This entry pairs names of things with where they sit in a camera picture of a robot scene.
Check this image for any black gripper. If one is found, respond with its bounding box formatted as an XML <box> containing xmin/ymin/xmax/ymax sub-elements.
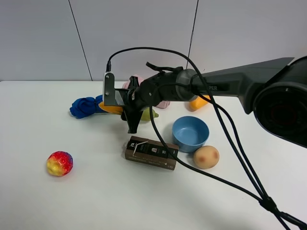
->
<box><xmin>115</xmin><ymin>67</ymin><xmax>184</xmax><ymax>134</ymax></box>

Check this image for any blue rolled cloth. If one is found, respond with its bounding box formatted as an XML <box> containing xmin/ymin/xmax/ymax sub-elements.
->
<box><xmin>70</xmin><ymin>95</ymin><xmax>106</xmax><ymax>119</ymax></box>

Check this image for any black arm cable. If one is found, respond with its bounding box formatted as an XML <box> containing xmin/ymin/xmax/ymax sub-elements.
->
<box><xmin>149</xmin><ymin>83</ymin><xmax>307</xmax><ymax>230</ymax></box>

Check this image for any brown coffee capsule box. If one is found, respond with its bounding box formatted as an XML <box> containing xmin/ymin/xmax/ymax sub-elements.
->
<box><xmin>124</xmin><ymin>136</ymin><xmax>179</xmax><ymax>171</ymax></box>

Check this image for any potato toy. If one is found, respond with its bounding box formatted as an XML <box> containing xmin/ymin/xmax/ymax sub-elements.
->
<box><xmin>193</xmin><ymin>146</ymin><xmax>220</xmax><ymax>169</ymax></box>

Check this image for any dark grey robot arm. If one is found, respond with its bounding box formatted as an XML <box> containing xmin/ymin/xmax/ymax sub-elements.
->
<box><xmin>114</xmin><ymin>57</ymin><xmax>307</xmax><ymax>147</ymax></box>

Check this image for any red yellow spiky ball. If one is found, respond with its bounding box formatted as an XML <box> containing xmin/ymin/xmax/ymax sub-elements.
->
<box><xmin>46</xmin><ymin>151</ymin><xmax>73</xmax><ymax>177</ymax></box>

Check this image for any orange mango toy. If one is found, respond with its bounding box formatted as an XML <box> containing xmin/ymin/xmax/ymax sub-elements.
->
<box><xmin>189</xmin><ymin>96</ymin><xmax>208</xmax><ymax>111</ymax></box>

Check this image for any blue plastic bowl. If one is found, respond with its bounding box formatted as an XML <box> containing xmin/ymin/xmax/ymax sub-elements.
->
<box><xmin>172</xmin><ymin>116</ymin><xmax>210</xmax><ymax>153</ymax></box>

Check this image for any pink rolled towel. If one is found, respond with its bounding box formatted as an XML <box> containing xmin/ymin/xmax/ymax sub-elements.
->
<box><xmin>122</xmin><ymin>74</ymin><xmax>170</xmax><ymax>109</ymax></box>

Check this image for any yellow green corn toy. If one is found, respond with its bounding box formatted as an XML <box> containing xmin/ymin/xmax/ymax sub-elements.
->
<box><xmin>98</xmin><ymin>102</ymin><xmax>151</xmax><ymax>121</ymax></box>

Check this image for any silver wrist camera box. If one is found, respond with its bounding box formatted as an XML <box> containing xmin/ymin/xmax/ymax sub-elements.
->
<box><xmin>103</xmin><ymin>72</ymin><xmax>117</xmax><ymax>106</ymax></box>

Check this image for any black camera cable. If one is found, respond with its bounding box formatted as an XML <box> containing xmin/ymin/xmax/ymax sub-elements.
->
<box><xmin>106</xmin><ymin>46</ymin><xmax>307</xmax><ymax>230</ymax></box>

